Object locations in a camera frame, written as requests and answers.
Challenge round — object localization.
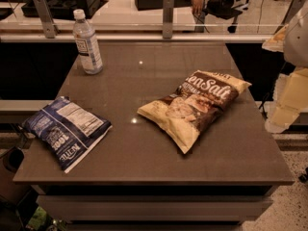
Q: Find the brown sea salt chip bag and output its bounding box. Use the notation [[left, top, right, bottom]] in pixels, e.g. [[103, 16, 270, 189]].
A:
[[138, 70, 251, 154]]

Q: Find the black equipment tray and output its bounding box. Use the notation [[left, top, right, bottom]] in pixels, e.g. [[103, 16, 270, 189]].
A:
[[20, 0, 110, 20]]

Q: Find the left metal barrier bracket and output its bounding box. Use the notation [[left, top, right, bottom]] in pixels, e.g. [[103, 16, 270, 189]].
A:
[[33, 0, 58, 39]]

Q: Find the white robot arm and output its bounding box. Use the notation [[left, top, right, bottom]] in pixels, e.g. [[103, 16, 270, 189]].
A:
[[262, 8, 308, 134]]

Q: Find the right metal barrier bracket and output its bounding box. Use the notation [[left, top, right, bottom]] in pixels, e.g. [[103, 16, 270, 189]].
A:
[[276, 0, 307, 31]]

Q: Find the person in background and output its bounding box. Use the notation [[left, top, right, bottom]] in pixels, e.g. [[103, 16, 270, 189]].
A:
[[190, 0, 225, 34]]

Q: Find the middle metal barrier bracket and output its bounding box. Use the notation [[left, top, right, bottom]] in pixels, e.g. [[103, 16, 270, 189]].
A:
[[163, 0, 174, 39]]

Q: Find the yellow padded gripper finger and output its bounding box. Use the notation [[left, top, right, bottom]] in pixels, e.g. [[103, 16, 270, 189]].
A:
[[265, 67, 308, 133], [262, 26, 287, 52]]

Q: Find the glass barrier with metal rail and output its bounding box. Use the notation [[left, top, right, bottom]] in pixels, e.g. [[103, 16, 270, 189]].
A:
[[0, 0, 308, 44]]

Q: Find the brown table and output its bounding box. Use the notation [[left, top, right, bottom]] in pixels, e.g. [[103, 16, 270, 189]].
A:
[[14, 42, 294, 229]]

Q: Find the clear plastic water bottle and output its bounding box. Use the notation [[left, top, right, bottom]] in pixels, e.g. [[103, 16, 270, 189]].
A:
[[73, 9, 103, 74]]

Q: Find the blue chip bag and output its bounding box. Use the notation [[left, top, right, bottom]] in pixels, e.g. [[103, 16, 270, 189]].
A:
[[22, 96, 112, 173]]

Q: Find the metal barrier bracket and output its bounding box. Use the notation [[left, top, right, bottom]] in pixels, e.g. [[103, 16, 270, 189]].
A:
[[276, 0, 307, 31], [33, 0, 58, 39], [163, 0, 174, 39]]

